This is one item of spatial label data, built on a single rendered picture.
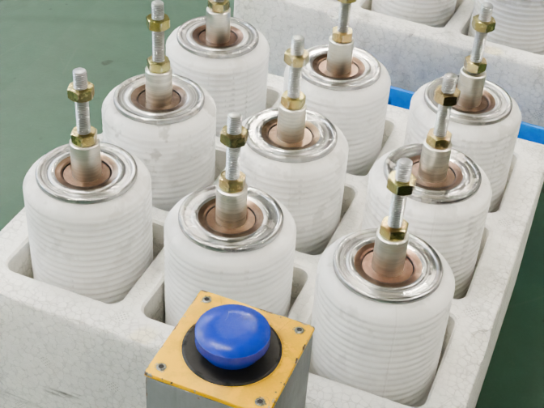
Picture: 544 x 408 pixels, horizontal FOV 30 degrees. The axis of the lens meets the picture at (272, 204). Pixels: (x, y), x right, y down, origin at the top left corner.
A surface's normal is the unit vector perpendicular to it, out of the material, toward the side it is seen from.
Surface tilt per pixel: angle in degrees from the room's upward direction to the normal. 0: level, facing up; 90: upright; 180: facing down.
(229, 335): 0
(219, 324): 0
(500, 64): 90
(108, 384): 90
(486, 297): 0
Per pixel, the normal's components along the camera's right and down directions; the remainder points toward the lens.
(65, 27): 0.06, -0.78
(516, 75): -0.42, 0.55
